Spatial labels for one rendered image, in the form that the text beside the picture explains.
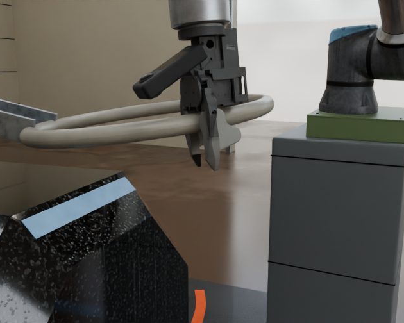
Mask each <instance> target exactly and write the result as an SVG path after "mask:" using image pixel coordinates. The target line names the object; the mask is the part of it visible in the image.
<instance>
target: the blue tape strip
mask: <svg viewBox="0 0 404 323"><path fill-rule="evenodd" d="M134 190H136V189H135V188H134V187H133V186H132V184H131V183H130V182H129V181H128V180H127V179H126V178H125V177H123V178H121V179H118V180H116V181H113V182H111V183H109V184H107V185H104V186H101V187H99V188H97V189H95V190H92V191H90V192H87V193H86V194H83V195H80V196H78V197H75V198H74V199H71V200H69V201H66V202H64V203H62V204H59V205H57V206H54V207H52V208H50V209H48V210H45V211H42V212H40V213H38V214H36V215H33V216H31V217H28V218H27V219H24V220H22V223H23V224H24V225H25V226H26V227H27V229H28V230H29V231H30V233H31V234H32V235H33V236H34V237H35V238H36V239H37V238H40V237H42V236H44V235H46V234H48V233H50V232H52V231H54V230H56V229H58V228H60V227H62V226H64V225H66V224H68V223H70V222H72V221H74V220H76V219H78V218H80V217H82V216H84V215H86V214H88V213H90V212H92V211H94V210H96V209H98V208H100V207H102V206H104V205H106V204H108V203H110V202H112V201H114V200H116V199H118V198H120V197H122V196H124V195H126V194H128V193H130V192H132V191H134Z"/></svg>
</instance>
